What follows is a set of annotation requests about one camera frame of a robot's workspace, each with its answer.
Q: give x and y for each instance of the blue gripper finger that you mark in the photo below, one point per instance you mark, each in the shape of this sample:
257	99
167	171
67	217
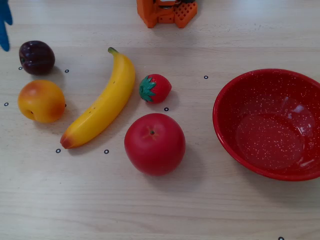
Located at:
6	10
4	37

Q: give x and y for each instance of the dark purple plum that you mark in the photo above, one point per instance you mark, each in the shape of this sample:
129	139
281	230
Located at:
37	57

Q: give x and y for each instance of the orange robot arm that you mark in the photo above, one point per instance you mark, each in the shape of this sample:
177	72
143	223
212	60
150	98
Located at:
165	12

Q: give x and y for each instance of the red speckled bowl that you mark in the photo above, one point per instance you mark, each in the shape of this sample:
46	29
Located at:
270	140

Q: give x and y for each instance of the orange yellow peach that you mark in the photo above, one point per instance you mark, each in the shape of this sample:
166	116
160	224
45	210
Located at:
41	101

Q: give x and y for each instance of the yellow banana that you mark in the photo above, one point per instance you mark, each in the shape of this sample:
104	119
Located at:
107	105

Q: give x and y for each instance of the red strawberry with green leaves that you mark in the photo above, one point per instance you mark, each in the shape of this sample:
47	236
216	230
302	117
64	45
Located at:
160	88

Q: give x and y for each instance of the red apple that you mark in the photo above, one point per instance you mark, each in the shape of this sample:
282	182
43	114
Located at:
155	147

